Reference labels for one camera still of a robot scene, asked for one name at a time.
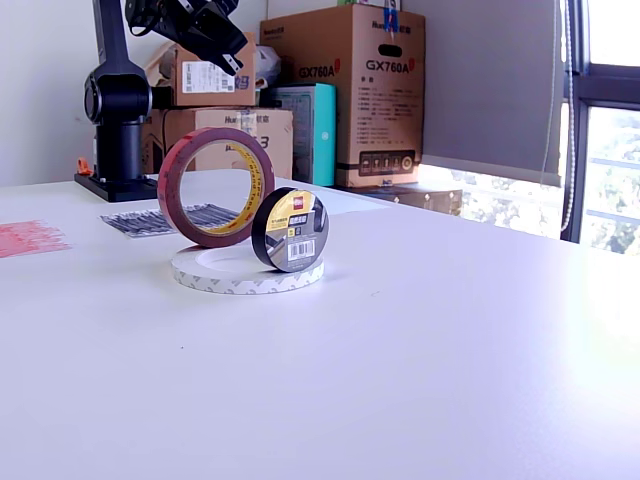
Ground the cardboard box shipping label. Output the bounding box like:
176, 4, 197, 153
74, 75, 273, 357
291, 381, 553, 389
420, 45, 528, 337
169, 32, 259, 108

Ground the large GX760A cardboard box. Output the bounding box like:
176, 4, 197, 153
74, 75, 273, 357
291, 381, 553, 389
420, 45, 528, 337
259, 3, 426, 189

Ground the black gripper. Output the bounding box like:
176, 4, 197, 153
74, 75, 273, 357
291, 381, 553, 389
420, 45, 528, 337
159, 0, 249, 78

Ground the Huntkey cardboard box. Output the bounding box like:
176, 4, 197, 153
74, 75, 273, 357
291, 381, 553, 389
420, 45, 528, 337
141, 107, 295, 182

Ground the white bead chain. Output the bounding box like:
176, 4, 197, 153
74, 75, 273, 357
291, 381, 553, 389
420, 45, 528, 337
560, 0, 577, 232

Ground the black scribbled paper sheet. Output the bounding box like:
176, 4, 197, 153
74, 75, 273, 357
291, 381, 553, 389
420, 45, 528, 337
98, 202, 241, 240

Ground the blue tape strip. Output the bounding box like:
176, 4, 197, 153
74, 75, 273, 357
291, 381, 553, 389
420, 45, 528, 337
382, 0, 401, 35

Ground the blank white paper sheet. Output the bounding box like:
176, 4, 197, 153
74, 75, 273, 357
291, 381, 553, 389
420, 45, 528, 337
279, 185, 392, 217

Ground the white plastic bag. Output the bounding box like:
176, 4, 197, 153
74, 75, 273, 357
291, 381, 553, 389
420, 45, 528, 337
254, 44, 283, 92

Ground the black electrical tape roll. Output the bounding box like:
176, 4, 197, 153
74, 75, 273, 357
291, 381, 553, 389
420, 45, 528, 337
250, 186, 331, 274

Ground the red scribbled paper sheet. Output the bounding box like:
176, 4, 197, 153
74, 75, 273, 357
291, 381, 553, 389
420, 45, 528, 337
0, 218, 74, 260

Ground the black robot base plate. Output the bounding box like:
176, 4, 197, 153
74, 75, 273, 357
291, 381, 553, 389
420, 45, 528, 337
73, 171, 166, 204

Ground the red double-sided tape roll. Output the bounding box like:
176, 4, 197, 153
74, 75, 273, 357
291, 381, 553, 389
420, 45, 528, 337
156, 126, 275, 250

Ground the large white tape roll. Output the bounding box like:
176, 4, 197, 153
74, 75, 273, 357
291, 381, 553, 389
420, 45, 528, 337
170, 244, 325, 296

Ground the white blind cord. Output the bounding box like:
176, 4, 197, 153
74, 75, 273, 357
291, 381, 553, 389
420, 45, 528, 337
540, 0, 559, 187

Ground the grey roller blind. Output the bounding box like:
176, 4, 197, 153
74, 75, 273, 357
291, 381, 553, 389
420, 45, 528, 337
399, 0, 565, 189

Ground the teal and dark box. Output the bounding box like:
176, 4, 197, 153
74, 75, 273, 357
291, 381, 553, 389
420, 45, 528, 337
272, 82, 338, 187

